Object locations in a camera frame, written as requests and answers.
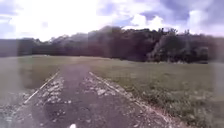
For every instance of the dark wood of trees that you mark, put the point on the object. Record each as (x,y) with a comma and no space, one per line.
(126,45)

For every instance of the dark gravel dirt path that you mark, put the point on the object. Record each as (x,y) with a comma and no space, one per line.
(77,100)

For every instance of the green grass field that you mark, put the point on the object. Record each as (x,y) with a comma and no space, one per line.
(160,80)

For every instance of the robot's own part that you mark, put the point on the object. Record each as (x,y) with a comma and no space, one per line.
(72,126)

